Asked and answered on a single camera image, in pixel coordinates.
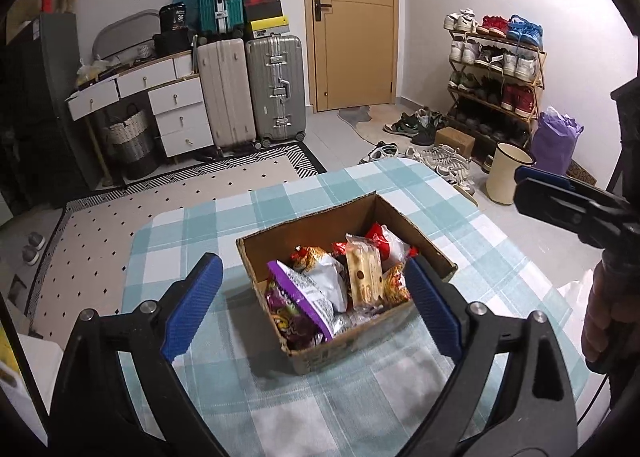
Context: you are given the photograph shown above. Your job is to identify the dark tall cabinet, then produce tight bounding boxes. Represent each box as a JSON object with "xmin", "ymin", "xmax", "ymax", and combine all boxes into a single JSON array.
[{"xmin": 0, "ymin": 12, "xmax": 101, "ymax": 218}]

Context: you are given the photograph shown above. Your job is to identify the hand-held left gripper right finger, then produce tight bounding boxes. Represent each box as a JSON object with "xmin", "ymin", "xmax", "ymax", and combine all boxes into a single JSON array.
[{"xmin": 400, "ymin": 257, "xmax": 581, "ymax": 457}]

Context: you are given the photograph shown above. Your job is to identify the wooden shoe rack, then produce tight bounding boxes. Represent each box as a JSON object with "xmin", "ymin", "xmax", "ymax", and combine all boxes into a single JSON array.
[{"xmin": 447, "ymin": 27, "xmax": 548, "ymax": 158}]

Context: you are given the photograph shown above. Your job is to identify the black storage box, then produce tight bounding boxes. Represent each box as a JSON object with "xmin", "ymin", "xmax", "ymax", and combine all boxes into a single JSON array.
[{"xmin": 152, "ymin": 29, "xmax": 197, "ymax": 58}]

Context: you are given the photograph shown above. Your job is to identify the red orange snack packet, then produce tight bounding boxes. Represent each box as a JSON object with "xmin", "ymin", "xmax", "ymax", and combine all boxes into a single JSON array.
[{"xmin": 382, "ymin": 262, "xmax": 413, "ymax": 305}]

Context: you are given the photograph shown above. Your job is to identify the small cardboard box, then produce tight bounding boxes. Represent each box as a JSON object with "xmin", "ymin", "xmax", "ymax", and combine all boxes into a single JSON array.
[{"xmin": 434, "ymin": 127, "xmax": 476, "ymax": 155}]

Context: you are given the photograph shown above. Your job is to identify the brown coir mat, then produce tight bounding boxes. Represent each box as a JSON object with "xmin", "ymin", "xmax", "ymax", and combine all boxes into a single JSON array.
[{"xmin": 567, "ymin": 162, "xmax": 598, "ymax": 185}]

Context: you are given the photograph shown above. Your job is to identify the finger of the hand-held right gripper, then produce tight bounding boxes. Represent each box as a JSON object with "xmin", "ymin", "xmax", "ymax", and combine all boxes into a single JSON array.
[
  {"xmin": 515, "ymin": 166, "xmax": 626, "ymax": 212},
  {"xmin": 514, "ymin": 182, "xmax": 633, "ymax": 248}
]

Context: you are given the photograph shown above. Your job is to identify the black yellow shoe box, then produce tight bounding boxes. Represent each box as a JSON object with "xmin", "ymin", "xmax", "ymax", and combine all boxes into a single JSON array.
[{"xmin": 247, "ymin": 16, "xmax": 291, "ymax": 40}]

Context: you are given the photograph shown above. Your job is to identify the wooden door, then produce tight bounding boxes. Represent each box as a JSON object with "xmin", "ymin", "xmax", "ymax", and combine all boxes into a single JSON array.
[{"xmin": 301, "ymin": 0, "xmax": 401, "ymax": 112}]

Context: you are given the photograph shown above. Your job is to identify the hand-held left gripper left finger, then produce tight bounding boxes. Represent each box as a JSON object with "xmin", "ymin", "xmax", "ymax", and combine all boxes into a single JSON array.
[{"xmin": 50, "ymin": 252, "xmax": 226, "ymax": 457}]

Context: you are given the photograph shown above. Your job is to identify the teal checked tablecloth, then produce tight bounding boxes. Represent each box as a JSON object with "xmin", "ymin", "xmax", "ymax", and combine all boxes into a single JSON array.
[{"xmin": 120, "ymin": 157, "xmax": 601, "ymax": 457}]

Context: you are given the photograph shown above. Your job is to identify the person's right hand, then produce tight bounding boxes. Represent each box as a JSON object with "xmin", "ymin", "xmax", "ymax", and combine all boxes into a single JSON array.
[{"xmin": 582, "ymin": 257, "xmax": 625, "ymax": 364}]

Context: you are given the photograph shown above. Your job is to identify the cream waste bin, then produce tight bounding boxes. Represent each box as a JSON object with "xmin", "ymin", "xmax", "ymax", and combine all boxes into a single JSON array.
[{"xmin": 486, "ymin": 142, "xmax": 532, "ymax": 206}]

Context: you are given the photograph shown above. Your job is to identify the purple bag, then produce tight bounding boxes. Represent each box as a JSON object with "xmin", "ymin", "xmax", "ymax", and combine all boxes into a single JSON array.
[{"xmin": 531, "ymin": 106, "xmax": 585, "ymax": 176}]

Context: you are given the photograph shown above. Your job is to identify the fries print snack bag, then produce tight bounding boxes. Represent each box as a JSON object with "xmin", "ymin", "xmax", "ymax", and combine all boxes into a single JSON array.
[{"xmin": 291, "ymin": 245, "xmax": 348, "ymax": 313}]

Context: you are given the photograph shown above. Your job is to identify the beige suitcase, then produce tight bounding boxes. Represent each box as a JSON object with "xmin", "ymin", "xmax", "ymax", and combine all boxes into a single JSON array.
[{"xmin": 194, "ymin": 37, "xmax": 258, "ymax": 152}]

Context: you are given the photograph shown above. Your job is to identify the white drawer cabinet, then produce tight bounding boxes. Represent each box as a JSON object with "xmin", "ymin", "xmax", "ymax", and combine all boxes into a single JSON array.
[{"xmin": 67, "ymin": 52, "xmax": 216, "ymax": 188}]

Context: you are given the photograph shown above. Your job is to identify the silver suitcase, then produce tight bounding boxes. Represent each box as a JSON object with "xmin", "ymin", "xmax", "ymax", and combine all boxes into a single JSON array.
[{"xmin": 245, "ymin": 34, "xmax": 307, "ymax": 148}]

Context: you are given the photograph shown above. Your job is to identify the pile of loose sneakers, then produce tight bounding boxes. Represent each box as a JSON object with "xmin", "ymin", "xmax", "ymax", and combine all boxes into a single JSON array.
[{"xmin": 367, "ymin": 107, "xmax": 476, "ymax": 195}]

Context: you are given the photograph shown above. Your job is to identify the grey oval board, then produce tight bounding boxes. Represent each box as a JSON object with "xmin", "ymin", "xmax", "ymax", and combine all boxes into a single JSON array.
[{"xmin": 92, "ymin": 9, "xmax": 161, "ymax": 60}]

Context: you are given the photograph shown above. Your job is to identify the beige cracker packet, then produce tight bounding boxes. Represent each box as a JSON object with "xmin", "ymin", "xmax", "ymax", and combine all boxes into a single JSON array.
[{"xmin": 345, "ymin": 234, "xmax": 386, "ymax": 310}]

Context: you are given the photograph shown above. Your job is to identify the brown cardboard box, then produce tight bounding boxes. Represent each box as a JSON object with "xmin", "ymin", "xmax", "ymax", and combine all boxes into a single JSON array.
[{"xmin": 235, "ymin": 191, "xmax": 458, "ymax": 377}]

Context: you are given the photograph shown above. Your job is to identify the white plastic bag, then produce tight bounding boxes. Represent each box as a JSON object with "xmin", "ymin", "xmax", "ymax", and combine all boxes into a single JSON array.
[{"xmin": 555, "ymin": 277, "xmax": 598, "ymax": 318}]

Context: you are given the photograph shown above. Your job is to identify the beige door mat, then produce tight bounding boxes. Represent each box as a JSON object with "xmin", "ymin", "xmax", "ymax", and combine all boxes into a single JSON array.
[{"xmin": 356, "ymin": 106, "xmax": 418, "ymax": 148}]

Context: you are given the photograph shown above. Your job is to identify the red white snack packet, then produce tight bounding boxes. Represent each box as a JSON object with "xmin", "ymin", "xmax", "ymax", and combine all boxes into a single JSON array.
[{"xmin": 365, "ymin": 223, "xmax": 418, "ymax": 268}]

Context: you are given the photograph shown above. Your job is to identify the black bag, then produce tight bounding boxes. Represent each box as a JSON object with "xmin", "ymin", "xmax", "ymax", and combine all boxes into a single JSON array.
[{"xmin": 159, "ymin": 2, "xmax": 190, "ymax": 32}]

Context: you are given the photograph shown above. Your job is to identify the rows of racked shoes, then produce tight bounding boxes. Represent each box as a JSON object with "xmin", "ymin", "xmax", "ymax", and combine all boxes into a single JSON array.
[{"xmin": 442, "ymin": 8, "xmax": 546, "ymax": 148}]

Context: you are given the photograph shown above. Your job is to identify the woven laundry basket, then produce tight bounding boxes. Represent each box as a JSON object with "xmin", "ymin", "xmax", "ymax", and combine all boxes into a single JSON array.
[{"xmin": 105, "ymin": 104, "xmax": 158, "ymax": 180}]

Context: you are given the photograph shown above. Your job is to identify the black red shoe box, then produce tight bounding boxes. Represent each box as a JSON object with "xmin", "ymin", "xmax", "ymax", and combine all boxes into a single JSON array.
[{"xmin": 242, "ymin": 0, "xmax": 283, "ymax": 22}]

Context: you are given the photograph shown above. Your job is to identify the cream dotted rug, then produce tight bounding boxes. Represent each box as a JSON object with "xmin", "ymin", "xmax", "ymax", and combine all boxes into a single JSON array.
[{"xmin": 25, "ymin": 142, "xmax": 328, "ymax": 338}]

